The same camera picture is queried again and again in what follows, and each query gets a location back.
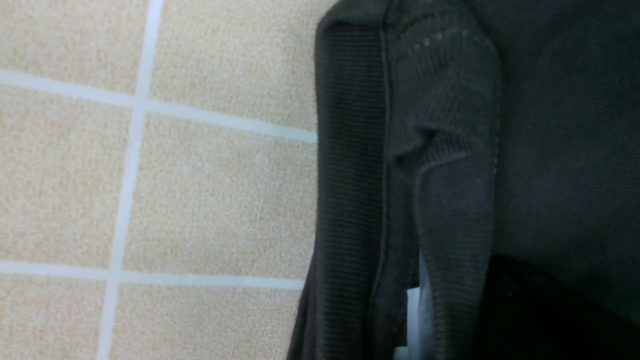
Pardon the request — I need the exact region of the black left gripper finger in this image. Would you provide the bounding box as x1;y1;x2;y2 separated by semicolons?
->
473;256;640;360

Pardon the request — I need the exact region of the dark gray long-sleeve shirt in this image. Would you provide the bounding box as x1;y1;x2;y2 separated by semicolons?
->
286;0;640;360

